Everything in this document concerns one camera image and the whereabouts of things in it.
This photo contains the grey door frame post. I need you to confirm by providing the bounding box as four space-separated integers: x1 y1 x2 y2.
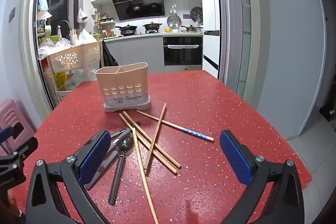
20 0 58 112
211 0 271 109

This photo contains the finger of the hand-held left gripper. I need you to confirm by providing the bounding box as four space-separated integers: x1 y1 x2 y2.
0 136 39 170
0 123 26 147

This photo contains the black built-in oven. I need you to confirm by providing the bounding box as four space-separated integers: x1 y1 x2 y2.
162 36 203 66

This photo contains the yellow oil bottle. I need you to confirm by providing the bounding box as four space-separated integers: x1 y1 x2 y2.
54 71 67 91

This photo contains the black kitchen faucet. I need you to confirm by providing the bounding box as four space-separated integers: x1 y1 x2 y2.
57 20 72 39

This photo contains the grey lower kitchen cabinet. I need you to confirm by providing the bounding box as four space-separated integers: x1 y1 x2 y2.
104 36 164 73

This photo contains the white refrigerator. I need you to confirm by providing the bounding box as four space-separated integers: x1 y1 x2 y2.
195 0 221 79

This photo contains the metal utensil with grey handle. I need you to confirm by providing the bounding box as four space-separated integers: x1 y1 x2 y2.
88 127 132 184

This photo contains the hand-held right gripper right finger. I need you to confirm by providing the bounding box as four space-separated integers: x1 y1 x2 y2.
219 130 305 224

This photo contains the white hanging plastic bag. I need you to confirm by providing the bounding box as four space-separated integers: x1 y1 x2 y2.
77 8 88 24

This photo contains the pink plastic stool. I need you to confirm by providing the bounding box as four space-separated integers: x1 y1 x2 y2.
0 98 36 157

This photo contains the dark frying pan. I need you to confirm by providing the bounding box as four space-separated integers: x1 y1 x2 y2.
142 21 163 31

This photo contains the clear plastic bags pile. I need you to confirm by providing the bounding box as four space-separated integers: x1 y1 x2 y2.
37 29 98 60

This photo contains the cream plastic basket cart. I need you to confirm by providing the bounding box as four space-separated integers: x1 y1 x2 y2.
39 41 103 101

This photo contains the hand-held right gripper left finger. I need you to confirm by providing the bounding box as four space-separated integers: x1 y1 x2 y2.
25 130 112 224

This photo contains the round dark hanging strainer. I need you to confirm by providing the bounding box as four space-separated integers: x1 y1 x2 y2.
190 6 203 24

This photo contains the blue patterned wooden chopstick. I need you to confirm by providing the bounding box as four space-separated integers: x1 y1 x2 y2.
136 110 215 142

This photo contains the metal spoon with dark handle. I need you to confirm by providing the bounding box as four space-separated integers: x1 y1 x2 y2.
108 133 134 206

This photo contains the spice bottle rack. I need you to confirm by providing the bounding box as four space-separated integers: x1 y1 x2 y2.
94 13 116 38

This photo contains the beige plastic utensil holder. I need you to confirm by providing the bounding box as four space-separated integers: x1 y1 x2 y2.
95 62 152 113

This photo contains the black hanging cloth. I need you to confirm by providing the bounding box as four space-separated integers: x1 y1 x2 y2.
99 40 119 69

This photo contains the black wok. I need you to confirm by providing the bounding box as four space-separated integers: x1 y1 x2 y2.
114 25 138 36

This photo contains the plain wooden chopstick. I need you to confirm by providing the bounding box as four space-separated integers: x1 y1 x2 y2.
144 103 167 171
122 111 182 169
119 113 178 175
132 127 159 224

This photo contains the black range hood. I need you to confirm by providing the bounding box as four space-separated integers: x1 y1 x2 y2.
111 0 165 21

